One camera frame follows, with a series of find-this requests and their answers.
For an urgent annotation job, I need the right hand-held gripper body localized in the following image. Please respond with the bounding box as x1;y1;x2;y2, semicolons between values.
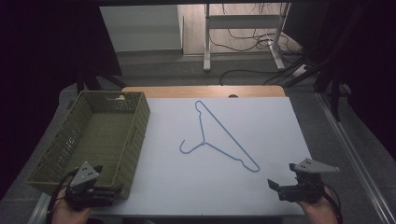
276;158;341;204

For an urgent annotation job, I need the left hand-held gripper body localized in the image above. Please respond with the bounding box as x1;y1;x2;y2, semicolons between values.
64;161;117;210

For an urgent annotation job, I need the olive green plastic basket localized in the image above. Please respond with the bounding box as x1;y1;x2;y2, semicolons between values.
25;90;151;200

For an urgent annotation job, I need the blue wire clothes hanger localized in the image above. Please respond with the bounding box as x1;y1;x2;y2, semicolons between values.
178;100;262;173

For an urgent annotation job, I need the person's right hand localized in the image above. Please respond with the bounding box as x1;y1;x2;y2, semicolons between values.
297;186;340;224

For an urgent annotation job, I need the person's left hand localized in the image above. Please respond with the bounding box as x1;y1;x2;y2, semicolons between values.
50;188;93;224

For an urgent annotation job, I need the white table sheet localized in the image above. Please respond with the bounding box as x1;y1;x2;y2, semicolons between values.
90;96;313;217

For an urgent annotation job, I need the white power strip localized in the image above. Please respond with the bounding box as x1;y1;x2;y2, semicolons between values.
292;63;310;78

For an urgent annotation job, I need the black metal stand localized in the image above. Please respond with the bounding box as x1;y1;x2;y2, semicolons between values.
312;0;372;123

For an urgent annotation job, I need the wooden table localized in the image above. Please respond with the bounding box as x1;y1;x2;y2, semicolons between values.
120;85;287;99

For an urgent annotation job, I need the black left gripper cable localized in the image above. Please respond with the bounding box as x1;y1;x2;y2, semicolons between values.
46;167;79;224

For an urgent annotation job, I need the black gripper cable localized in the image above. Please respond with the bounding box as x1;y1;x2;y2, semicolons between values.
46;167;79;224
322;182;345;224

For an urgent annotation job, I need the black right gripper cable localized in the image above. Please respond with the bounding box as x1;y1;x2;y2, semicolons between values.
322;182;345;224

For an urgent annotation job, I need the aluminium floor rail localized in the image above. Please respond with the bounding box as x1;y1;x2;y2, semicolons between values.
315;91;396;224

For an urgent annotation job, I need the black floor cable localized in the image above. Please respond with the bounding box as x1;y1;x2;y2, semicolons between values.
219;68;283;87

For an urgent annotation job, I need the tangle of black cables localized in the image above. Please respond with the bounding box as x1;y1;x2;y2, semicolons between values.
208;3;304;59

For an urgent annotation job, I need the grey wall panel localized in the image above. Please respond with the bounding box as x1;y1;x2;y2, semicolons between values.
98;4;184;53

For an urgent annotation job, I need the white metal desk frame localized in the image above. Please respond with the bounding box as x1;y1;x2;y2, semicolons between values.
203;2;291;73

